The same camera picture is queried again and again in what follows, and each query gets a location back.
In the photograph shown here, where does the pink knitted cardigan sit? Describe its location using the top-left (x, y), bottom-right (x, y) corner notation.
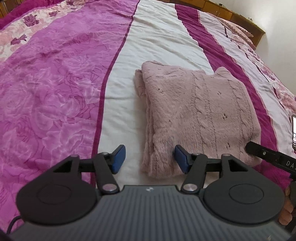
top-left (134, 61), bottom-right (261, 179)

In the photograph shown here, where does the person's right hand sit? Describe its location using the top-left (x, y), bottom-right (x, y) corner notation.
top-left (278, 186), bottom-right (294, 226)

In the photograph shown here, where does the pink lace-edged pillow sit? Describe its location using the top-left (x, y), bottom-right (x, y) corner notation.
top-left (209, 13), bottom-right (256, 50)

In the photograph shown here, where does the long low wooden cabinet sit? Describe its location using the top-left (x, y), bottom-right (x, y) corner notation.
top-left (164, 0), bottom-right (265, 47)

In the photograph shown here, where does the black cable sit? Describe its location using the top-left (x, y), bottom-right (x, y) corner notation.
top-left (6, 214), bottom-right (24, 235)

